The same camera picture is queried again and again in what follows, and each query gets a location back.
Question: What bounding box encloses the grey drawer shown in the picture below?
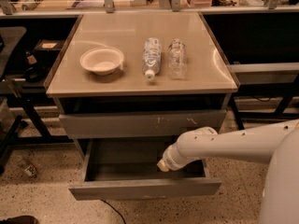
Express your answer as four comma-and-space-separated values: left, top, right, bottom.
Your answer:
59, 110, 226, 139
69, 136, 221, 201

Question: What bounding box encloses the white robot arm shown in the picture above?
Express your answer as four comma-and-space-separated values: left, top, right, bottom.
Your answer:
157, 119, 299, 224

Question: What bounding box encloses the grey top drawer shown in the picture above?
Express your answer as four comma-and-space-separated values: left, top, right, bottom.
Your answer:
59, 110, 226, 139

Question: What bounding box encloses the grey drawer cabinet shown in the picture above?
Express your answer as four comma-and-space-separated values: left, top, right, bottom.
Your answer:
46, 11, 238, 154

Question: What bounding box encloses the clear bottle with white cap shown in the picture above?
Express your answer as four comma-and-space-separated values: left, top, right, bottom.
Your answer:
142, 37, 162, 80

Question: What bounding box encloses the clear empty plastic bottle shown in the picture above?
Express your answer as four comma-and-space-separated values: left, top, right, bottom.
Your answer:
168, 39, 187, 79

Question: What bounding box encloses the white paper bowl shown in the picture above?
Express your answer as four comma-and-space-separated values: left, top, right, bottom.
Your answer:
80, 47, 124, 76

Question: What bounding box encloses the small bottle on floor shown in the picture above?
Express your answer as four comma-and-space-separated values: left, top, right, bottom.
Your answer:
21, 158, 37, 177

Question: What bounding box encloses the black floor cable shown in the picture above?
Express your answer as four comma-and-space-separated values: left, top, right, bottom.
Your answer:
101, 199, 128, 224

